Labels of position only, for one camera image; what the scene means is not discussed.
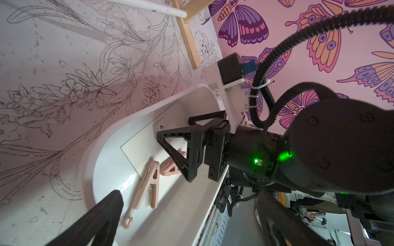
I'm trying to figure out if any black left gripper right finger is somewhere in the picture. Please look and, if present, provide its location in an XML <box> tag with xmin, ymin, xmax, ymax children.
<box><xmin>256</xmin><ymin>191</ymin><xmax>330</xmax><ymax>246</ymax></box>

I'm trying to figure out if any black corrugated right cable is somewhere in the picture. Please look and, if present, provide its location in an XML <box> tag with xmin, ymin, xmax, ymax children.
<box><xmin>248</xmin><ymin>4</ymin><xmax>394</xmax><ymax>129</ymax></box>

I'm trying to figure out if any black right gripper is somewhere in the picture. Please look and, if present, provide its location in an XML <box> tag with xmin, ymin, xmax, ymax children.
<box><xmin>157</xmin><ymin>110</ymin><xmax>277</xmax><ymax>188</ymax></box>

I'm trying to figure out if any wooden hanging rack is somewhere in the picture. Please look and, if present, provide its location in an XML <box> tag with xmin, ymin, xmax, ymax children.
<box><xmin>111</xmin><ymin>0</ymin><xmax>213</xmax><ymax>70</ymax></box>

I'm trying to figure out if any white postcard with circles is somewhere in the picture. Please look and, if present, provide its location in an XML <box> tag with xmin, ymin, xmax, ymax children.
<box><xmin>121</xmin><ymin>100</ymin><xmax>187</xmax><ymax>186</ymax></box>

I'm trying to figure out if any pink clothespin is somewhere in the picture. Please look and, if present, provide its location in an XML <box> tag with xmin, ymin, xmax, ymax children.
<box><xmin>122</xmin><ymin>161</ymin><xmax>160</xmax><ymax>229</ymax></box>
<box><xmin>160</xmin><ymin>157</ymin><xmax>181</xmax><ymax>176</ymax></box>

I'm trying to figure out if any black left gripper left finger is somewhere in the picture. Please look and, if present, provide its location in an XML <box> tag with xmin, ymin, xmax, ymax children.
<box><xmin>47</xmin><ymin>190</ymin><xmax>124</xmax><ymax>246</ymax></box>

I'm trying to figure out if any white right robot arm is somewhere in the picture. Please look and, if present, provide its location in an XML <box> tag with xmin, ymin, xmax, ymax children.
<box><xmin>157</xmin><ymin>83</ymin><xmax>394</xmax><ymax>246</ymax></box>

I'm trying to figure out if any white plastic tray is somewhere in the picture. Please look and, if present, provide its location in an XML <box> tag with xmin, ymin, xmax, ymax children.
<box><xmin>78</xmin><ymin>84</ymin><xmax>221</xmax><ymax>246</ymax></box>

